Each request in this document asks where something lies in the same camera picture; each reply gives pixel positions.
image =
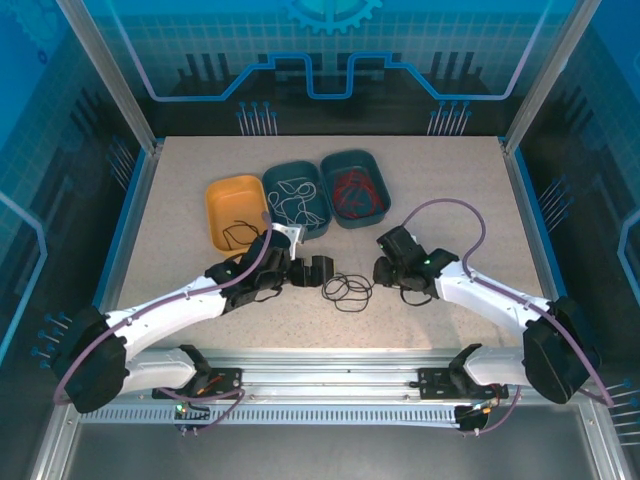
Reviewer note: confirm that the small circuit board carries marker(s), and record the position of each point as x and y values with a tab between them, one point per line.
472	420
182	411

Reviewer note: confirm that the teal plastic tray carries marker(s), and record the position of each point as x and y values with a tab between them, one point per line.
295	170
360	222

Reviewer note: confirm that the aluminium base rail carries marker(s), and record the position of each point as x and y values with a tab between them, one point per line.
325	375

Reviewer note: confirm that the orange plastic tray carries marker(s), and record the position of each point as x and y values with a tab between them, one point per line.
235	200

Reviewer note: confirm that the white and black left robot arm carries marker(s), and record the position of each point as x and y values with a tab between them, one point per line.
165	315

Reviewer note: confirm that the grey metal base panel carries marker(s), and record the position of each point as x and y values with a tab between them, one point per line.
325	450

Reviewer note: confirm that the aluminium frame post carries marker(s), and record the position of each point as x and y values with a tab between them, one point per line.
112	75
550	75

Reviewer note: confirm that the aluminium side rail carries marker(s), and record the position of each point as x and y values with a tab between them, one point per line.
526	200
140	200

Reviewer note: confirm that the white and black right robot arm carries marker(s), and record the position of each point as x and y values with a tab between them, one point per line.
485	295

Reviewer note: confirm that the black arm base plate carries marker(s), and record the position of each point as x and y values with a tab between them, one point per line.
430	385
230	378

